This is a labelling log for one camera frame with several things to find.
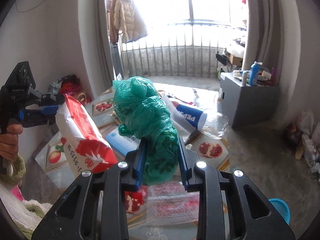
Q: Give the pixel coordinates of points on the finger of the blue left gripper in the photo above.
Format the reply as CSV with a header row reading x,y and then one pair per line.
x,y
51,99
50,110

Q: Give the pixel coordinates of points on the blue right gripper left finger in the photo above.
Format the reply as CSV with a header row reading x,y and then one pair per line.
x,y
139,164

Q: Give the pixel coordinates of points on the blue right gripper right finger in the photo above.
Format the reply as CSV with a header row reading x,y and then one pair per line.
x,y
184,164

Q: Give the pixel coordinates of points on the red white snack bag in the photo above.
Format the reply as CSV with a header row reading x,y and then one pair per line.
x,y
84,146

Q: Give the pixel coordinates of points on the green plastic bag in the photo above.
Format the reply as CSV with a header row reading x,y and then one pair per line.
x,y
144,115

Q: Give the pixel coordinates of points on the person left hand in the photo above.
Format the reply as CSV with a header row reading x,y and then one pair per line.
x,y
9,142

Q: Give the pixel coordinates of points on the blue tissue box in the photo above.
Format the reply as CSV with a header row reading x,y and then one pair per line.
x,y
121,145

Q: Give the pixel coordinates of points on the clear red printed wrapper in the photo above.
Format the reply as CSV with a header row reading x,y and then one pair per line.
x,y
169,203

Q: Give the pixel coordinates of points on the white blue Pepsi bag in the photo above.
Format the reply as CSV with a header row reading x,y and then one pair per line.
x,y
190,118

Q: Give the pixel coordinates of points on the crumpled clear plastic bottle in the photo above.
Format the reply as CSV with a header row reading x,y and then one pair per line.
x,y
216,125

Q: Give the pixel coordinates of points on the grey cabinet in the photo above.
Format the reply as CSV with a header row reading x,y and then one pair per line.
x,y
246,105

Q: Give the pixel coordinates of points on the blue plastic basket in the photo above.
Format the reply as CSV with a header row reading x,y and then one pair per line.
x,y
282,207

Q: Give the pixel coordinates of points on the metal balcony railing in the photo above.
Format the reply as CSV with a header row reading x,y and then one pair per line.
x,y
193,61

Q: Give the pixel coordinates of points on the white small bottle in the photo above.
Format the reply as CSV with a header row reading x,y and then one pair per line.
x,y
245,75

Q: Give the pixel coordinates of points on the beige puffer jacket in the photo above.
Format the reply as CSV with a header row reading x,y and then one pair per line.
x,y
127,19

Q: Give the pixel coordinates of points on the cardboard box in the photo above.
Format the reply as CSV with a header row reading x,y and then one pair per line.
x,y
234,60

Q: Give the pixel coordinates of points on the blue spray bottle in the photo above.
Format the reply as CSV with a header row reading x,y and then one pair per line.
x,y
255,67

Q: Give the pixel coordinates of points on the grey curtain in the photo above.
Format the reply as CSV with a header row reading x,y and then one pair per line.
x,y
273,38

